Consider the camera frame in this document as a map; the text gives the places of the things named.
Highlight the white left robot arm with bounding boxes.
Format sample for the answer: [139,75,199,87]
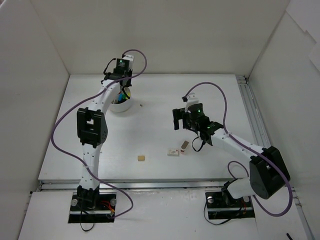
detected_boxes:
[76,79,132,210]

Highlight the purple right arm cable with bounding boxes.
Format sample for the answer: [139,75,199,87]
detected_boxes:
[183,81,294,217]

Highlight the red white sleeved eraser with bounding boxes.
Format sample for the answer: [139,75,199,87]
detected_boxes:
[180,140,190,154]

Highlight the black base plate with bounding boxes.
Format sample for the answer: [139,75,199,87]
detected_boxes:
[204,184,256,226]
[68,192,117,224]

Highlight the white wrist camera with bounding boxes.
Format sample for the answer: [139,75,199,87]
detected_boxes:
[122,53,135,70]
[182,92,199,113]

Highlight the tan small eraser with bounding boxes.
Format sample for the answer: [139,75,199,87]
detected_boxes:
[137,155,146,162]

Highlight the white round divided container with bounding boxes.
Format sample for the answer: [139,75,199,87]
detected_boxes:
[109,87,133,113]

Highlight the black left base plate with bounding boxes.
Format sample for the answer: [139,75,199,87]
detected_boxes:
[68,192,117,224]

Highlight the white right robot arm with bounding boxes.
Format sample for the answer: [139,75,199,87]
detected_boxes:
[172,103,290,206]

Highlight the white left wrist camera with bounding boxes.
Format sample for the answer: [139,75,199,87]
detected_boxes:
[122,53,135,70]

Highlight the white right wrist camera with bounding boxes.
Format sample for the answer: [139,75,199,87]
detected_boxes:
[182,92,199,113]

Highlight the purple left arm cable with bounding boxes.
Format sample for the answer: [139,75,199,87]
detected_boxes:
[51,49,148,218]

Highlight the white eraser red print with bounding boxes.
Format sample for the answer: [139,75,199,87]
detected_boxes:
[167,148,180,157]

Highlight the aluminium rail frame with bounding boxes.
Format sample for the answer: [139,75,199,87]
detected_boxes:
[37,74,315,240]

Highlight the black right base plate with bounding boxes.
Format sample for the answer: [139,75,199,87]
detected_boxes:
[204,184,256,226]

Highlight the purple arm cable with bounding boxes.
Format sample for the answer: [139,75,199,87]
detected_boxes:
[51,49,148,218]
[183,81,294,217]

